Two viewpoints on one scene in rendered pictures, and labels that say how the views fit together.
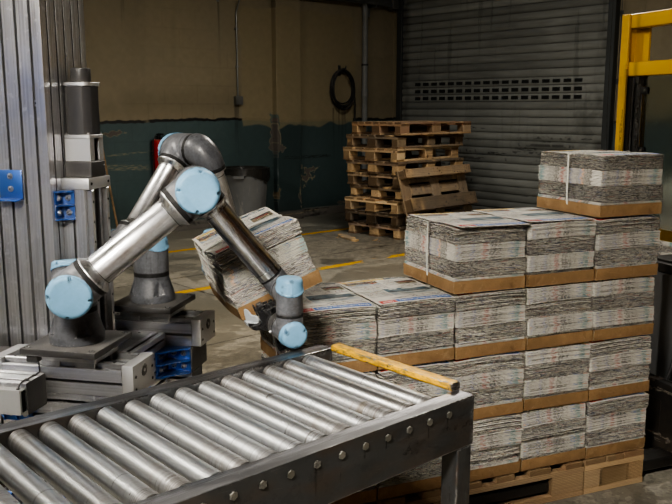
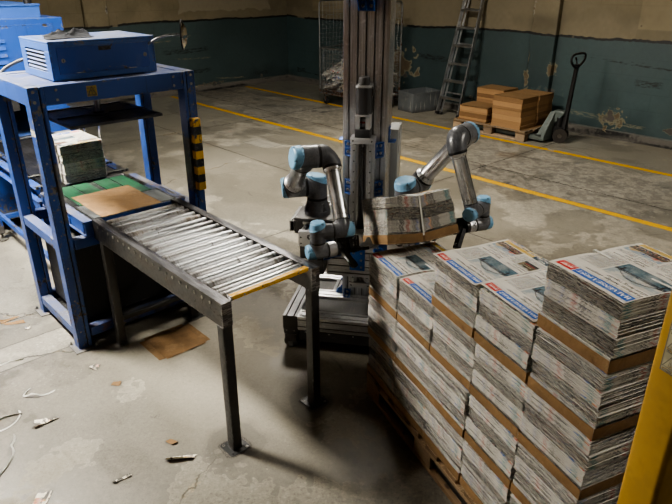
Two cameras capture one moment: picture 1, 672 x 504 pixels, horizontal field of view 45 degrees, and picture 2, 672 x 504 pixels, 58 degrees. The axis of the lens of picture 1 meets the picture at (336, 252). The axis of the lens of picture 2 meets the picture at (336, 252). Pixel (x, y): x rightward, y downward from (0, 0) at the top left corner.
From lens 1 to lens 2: 3.46 m
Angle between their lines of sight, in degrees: 85
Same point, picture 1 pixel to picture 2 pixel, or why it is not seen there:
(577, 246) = (516, 338)
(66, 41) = (368, 60)
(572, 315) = (505, 399)
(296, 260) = (383, 223)
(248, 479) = (149, 258)
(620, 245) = (552, 370)
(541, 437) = (472, 474)
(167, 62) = not seen: outside the picture
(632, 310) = (559, 451)
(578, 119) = not seen: outside the picture
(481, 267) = (447, 297)
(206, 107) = not seen: outside the picture
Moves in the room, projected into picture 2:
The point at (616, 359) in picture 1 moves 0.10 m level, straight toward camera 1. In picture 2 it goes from (536, 482) to (506, 475)
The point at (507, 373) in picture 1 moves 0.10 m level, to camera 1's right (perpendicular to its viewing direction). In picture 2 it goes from (455, 396) to (460, 412)
